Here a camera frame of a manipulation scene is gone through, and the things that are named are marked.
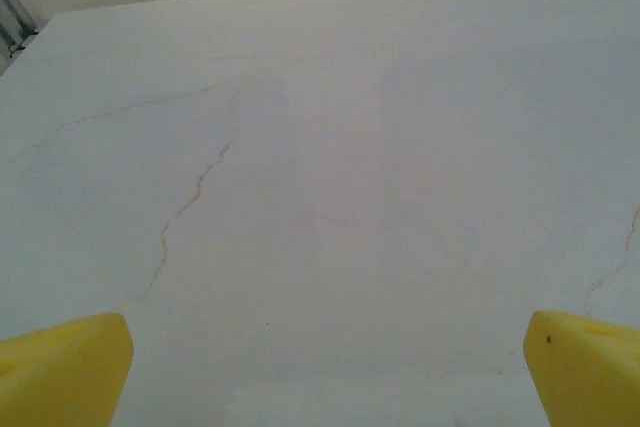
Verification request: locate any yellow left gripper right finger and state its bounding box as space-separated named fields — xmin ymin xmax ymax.
xmin=523 ymin=310 xmax=640 ymax=427

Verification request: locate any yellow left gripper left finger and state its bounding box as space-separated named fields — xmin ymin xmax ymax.
xmin=0 ymin=312 xmax=135 ymax=427

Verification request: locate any aluminium frame post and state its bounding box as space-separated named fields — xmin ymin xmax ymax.
xmin=0 ymin=0 xmax=40 ymax=56

